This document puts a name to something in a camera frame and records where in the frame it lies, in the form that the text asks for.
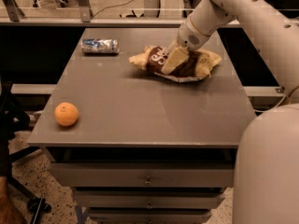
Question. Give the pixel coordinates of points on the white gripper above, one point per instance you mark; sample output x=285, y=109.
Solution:
x=189, y=37

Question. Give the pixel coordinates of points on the brown chip bag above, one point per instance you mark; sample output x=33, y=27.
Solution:
x=199, y=65

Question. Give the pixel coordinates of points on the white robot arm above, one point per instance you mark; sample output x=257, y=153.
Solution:
x=266, y=184

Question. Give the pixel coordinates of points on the crushed blue silver can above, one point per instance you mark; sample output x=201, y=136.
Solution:
x=100, y=46

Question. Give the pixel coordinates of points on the grey drawer cabinet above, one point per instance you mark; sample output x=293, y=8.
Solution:
x=144, y=150

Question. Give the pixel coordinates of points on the orange fruit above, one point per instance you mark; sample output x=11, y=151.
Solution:
x=66, y=114

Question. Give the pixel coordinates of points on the person's leg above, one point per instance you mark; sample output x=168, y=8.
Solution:
x=9, y=214

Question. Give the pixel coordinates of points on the metal railing frame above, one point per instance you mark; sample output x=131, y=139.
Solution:
x=96, y=12

